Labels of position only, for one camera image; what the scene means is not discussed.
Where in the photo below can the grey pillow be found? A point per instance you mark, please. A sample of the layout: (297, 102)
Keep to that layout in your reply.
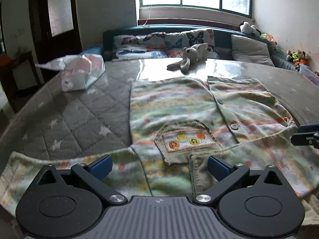
(249, 48)

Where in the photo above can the brown bear plush toy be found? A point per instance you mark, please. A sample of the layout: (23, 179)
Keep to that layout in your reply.
(303, 54)

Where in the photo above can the orange bag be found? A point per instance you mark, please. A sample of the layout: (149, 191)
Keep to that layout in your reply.
(4, 59)

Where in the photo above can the clear plastic storage box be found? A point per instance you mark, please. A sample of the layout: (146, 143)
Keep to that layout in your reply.
(310, 73)

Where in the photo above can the dark wooden glass door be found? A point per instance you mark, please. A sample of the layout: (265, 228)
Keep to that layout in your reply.
(41, 29)

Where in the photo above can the white plastic bag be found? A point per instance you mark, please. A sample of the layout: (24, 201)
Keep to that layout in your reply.
(77, 74)

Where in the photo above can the panda plush toy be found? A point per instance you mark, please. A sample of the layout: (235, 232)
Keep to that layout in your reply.
(248, 28)

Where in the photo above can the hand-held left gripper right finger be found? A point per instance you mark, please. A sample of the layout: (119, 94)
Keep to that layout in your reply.
(219, 166)

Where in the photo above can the white rabbit plush toy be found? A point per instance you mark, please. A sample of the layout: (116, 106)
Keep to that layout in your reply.
(190, 54)

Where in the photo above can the dark wooden table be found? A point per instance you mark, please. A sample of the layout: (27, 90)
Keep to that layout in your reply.
(22, 57)

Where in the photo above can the patterned fleece jacket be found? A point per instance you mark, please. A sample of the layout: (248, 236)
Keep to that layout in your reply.
(174, 109)

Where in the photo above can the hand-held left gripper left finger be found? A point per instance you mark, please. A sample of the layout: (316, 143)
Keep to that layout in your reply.
(101, 166)

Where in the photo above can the teal bed frame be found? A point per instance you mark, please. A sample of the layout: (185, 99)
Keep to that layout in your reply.
(223, 36)

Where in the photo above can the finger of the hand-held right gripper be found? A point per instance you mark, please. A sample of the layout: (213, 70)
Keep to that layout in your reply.
(307, 138)

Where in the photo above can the grey quilted star mattress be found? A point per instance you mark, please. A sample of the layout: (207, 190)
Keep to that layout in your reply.
(87, 109)

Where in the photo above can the pink green plush toy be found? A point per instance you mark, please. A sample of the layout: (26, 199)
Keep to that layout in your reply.
(268, 37)

